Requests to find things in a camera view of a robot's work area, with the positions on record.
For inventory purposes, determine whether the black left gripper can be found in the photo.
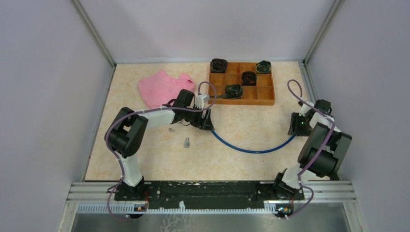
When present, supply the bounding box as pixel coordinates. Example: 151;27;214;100
184;104;214;131

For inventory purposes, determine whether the grey combination lock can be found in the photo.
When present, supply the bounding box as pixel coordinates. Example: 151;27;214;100
183;137;190;148

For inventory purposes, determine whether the blue ethernet cable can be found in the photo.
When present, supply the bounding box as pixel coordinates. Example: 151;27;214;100
210;130;297;154

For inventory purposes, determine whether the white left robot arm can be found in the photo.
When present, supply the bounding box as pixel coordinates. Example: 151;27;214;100
104;89;214;200

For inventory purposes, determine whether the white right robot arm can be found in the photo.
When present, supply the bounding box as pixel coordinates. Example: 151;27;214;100
272;100;352;199

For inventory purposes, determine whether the wooden compartment tray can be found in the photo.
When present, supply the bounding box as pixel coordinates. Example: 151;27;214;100
208;61;276;106

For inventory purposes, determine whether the pink cloth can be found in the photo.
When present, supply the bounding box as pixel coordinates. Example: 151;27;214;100
137;70;196;109

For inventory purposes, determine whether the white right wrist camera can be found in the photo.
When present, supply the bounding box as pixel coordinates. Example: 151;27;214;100
299;101;314;116

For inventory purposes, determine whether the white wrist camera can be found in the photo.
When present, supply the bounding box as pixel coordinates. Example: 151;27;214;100
299;101;314;116
194;94;210;109

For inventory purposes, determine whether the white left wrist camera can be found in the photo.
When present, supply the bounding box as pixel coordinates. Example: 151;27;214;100
194;94;210;109

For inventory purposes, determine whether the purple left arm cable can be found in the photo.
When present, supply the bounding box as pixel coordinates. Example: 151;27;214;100
105;81;218;221

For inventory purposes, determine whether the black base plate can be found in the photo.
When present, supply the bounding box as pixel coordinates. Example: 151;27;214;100
114;173;305;210

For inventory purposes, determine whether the grey slotted cable duct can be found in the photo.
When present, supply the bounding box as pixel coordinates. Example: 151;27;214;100
77;201;291;215

